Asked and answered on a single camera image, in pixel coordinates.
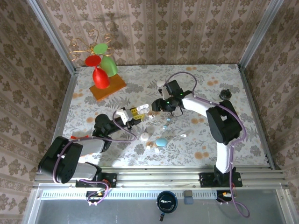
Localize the red plastic goblet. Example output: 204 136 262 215
85 55 111 90

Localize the green plastic goblet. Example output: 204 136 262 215
93 43 118 77

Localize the clear bottle with black cap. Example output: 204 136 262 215
219 89 232 101

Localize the dark blue bowl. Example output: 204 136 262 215
156 190 178 213

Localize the grey metal tray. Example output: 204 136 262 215
23 186 299 224

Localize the thin black cable loop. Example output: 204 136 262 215
171 106 184 117

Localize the gold wire rack wooden base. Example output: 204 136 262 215
68 29 127 102

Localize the aluminium side rail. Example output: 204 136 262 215
52 67 79 140
237 64 277 170

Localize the long aluminium mounting rail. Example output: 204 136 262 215
32 166 290 189

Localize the black wire connector block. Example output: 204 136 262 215
216 190 234 205
85 190 106 206

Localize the slotted metal cable duct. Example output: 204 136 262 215
39 189 219 201

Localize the aluminium corner post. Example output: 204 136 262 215
237 0 285 69
26 0 78 75

